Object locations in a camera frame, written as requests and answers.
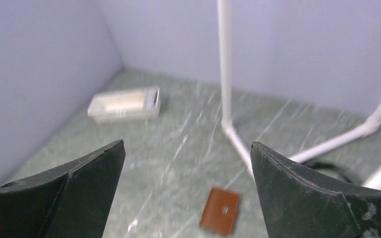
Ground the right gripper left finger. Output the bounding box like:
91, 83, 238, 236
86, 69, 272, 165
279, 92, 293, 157
0, 140, 126, 238

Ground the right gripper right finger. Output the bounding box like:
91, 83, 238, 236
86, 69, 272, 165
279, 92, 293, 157
250, 142, 381, 238

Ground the brown leather card holder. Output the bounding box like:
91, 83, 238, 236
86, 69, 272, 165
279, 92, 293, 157
199, 187, 241, 237

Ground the white rectangular plastic tray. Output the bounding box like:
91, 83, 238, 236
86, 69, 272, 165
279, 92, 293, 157
87, 86, 160, 123

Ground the white PVC pipe frame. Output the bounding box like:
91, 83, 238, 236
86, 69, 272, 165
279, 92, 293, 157
217, 0, 381, 190

